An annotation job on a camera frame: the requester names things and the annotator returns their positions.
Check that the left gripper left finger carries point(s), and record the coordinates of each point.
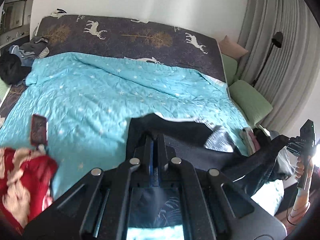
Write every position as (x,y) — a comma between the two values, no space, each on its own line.
(143,175)

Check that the dark navy t-shirt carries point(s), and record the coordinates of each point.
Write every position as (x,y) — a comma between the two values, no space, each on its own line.
(204,148)

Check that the red white patterned garment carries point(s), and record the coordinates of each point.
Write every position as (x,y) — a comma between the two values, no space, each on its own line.
(25,184)

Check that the black clothes heap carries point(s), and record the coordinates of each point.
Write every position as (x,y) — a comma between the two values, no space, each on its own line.
(12,72)

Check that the black floor lamp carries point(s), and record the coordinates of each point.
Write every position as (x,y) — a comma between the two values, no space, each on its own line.
(277,41)

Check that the grey pleated curtain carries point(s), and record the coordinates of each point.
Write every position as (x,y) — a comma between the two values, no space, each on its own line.
(292,70)

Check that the dark deer print bedsheet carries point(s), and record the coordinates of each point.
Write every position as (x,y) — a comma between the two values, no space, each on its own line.
(130,37)

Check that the pink pillow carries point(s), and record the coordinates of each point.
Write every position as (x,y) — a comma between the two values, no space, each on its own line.
(232,49)

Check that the person right hand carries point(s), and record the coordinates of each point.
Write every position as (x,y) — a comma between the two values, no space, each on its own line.
(300,168)

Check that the grey blue clothes pile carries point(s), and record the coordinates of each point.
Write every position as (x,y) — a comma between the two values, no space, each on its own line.
(28,52)

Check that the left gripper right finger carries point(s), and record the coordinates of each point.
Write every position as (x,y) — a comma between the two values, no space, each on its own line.
(164,175)

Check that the turquoise star quilt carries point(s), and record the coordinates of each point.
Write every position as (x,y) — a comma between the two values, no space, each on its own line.
(94,191)

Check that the folded clothes stack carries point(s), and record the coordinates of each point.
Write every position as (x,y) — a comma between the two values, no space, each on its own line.
(256,138)

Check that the green pillow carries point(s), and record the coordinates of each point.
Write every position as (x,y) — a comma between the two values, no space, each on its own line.
(254,106)
(230,67)

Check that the dark phone on bed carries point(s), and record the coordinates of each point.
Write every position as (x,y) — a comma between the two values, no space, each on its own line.
(38,133)

